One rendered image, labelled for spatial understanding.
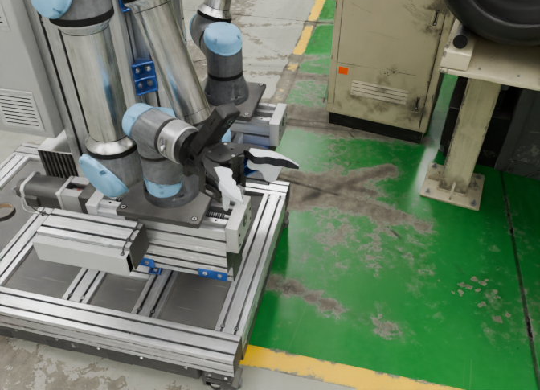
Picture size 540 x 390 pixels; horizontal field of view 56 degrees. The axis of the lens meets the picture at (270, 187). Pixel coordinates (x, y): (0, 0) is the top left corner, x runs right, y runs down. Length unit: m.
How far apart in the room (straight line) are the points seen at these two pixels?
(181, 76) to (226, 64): 0.57
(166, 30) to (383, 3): 1.62
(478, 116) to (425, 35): 0.49
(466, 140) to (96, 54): 1.73
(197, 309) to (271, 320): 0.34
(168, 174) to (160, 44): 0.26
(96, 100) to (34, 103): 0.47
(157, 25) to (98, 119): 0.22
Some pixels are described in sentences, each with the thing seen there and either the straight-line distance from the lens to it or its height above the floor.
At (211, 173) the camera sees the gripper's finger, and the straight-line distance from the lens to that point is 0.83.
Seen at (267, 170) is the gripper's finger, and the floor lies 1.03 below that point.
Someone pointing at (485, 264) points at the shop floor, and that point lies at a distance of 2.28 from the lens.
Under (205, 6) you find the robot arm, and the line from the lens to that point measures 1.74.
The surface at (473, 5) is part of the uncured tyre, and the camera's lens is 1.74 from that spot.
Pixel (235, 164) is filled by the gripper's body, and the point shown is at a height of 1.05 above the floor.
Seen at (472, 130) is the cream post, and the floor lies 0.37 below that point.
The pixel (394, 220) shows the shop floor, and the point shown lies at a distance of 2.35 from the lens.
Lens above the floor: 1.60
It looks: 41 degrees down
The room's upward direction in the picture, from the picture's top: straight up
